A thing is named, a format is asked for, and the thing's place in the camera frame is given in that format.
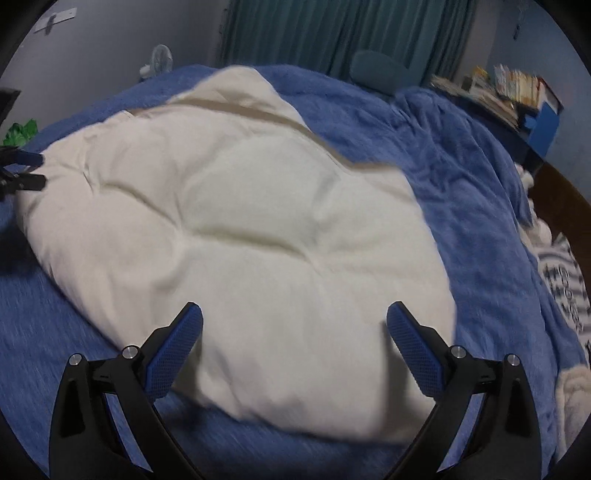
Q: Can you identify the small shelf with items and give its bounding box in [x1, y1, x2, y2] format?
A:
[427, 74, 566, 174]

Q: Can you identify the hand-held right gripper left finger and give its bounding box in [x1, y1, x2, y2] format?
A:
[48, 302, 206, 480]

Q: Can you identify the teal curtain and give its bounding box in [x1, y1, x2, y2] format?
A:
[217, 0, 481, 88]

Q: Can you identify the teal chair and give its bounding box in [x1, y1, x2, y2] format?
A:
[349, 50, 423, 103]

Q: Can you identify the white wall fixture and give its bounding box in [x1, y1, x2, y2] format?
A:
[34, 11, 78, 34]

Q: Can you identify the blue fleece blanket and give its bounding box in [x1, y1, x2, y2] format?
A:
[0, 64, 587, 480]

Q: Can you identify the blue box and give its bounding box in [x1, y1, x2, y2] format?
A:
[524, 102, 561, 155]

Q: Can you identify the white striped cloth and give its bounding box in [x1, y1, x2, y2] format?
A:
[513, 164, 591, 464]

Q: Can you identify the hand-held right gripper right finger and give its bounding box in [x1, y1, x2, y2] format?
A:
[386, 301, 542, 480]

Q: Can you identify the row of books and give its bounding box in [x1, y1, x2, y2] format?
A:
[429, 64, 561, 127]

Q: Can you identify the white standing fan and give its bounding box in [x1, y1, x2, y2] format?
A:
[140, 44, 174, 80]

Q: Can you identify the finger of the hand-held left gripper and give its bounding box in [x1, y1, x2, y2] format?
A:
[0, 173, 47, 200]
[0, 147, 45, 169]

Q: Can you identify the green plastic bag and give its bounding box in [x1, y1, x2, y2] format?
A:
[4, 119, 38, 147]

